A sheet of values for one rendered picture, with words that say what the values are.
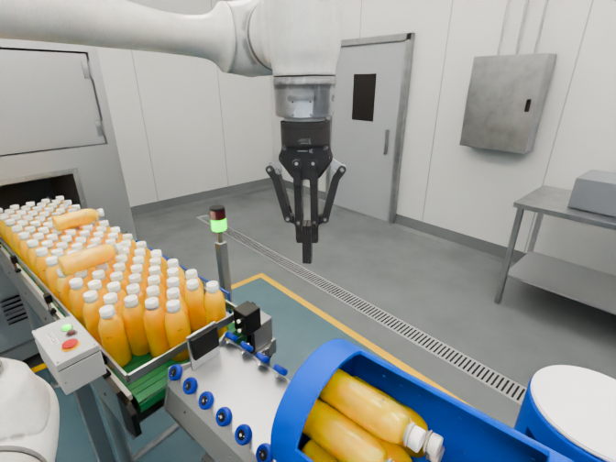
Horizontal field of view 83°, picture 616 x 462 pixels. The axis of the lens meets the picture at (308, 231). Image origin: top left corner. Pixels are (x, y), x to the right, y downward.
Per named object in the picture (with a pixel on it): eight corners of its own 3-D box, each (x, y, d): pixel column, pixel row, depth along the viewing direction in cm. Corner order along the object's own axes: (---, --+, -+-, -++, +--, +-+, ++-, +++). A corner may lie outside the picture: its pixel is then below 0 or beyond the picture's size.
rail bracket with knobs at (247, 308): (243, 343, 122) (241, 318, 118) (230, 334, 126) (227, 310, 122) (264, 328, 129) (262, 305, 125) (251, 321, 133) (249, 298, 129)
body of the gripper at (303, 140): (272, 121, 49) (276, 184, 53) (332, 120, 49) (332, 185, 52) (280, 116, 56) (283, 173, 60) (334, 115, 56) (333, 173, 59)
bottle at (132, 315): (158, 346, 120) (148, 300, 112) (138, 359, 114) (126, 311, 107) (145, 339, 123) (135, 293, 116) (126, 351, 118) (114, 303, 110)
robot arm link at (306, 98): (335, 75, 46) (335, 123, 48) (335, 77, 54) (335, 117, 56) (267, 77, 47) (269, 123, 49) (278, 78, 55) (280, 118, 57)
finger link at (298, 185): (302, 159, 53) (292, 159, 53) (302, 228, 57) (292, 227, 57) (304, 155, 57) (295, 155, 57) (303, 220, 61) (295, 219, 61)
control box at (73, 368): (66, 396, 89) (54, 365, 85) (41, 358, 101) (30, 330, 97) (107, 373, 96) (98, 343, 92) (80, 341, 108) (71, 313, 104)
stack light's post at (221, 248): (239, 425, 191) (219, 245, 148) (235, 422, 194) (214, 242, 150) (245, 421, 194) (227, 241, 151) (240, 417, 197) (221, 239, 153)
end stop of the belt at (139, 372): (130, 383, 99) (128, 375, 98) (129, 381, 99) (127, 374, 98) (240, 316, 127) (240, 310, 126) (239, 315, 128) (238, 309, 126)
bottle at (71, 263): (62, 263, 118) (120, 245, 132) (54, 254, 122) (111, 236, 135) (67, 280, 122) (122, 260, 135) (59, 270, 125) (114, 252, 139)
